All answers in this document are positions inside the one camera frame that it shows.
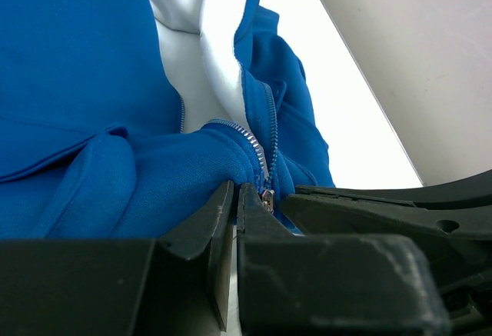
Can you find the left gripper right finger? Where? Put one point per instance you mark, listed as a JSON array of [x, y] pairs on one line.
[[330, 284]]

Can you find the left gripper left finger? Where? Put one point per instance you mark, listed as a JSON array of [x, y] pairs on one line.
[[174, 285]]

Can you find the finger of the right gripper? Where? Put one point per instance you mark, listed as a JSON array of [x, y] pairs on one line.
[[452, 240], [464, 194]]

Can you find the silver zipper pull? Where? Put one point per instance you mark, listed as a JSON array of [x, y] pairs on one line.
[[268, 200]]

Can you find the blue zip jacket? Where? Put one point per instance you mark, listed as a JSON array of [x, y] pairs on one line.
[[120, 118]]

